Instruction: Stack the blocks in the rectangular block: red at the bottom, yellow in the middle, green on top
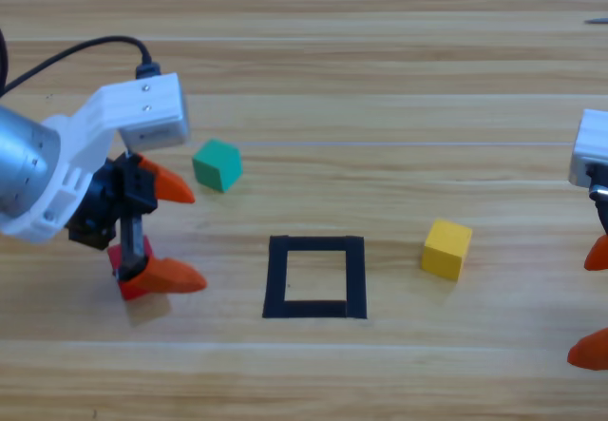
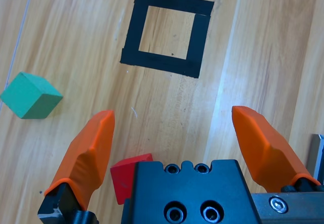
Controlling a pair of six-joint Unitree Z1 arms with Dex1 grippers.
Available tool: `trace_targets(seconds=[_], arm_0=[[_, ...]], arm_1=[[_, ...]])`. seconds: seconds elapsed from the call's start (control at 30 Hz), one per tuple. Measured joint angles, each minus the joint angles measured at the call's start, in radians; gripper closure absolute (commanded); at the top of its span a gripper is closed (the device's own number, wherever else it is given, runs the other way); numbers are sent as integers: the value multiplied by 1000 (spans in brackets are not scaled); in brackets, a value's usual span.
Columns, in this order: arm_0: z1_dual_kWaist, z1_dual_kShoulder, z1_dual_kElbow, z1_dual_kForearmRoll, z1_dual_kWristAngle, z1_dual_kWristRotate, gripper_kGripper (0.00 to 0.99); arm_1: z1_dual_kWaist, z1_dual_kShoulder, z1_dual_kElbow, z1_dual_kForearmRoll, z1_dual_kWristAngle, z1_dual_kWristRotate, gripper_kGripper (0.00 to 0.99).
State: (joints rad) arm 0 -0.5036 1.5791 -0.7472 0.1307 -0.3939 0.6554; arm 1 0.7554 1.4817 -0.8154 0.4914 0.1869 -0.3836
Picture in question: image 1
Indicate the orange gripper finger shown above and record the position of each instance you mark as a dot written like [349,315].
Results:
[171,276]
[591,350]
[597,254]
[171,188]

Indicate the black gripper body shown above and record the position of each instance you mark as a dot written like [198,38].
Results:
[102,202]
[602,212]

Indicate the red wooden cube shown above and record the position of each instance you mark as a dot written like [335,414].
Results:
[129,292]

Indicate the green wooden cube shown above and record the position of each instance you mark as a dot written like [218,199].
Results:
[216,166]

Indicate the yellow wooden cube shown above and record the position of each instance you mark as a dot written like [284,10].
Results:
[444,250]

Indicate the black tape square outline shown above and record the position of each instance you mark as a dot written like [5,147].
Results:
[275,273]

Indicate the small grey metal object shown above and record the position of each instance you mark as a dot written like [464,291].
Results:
[598,21]

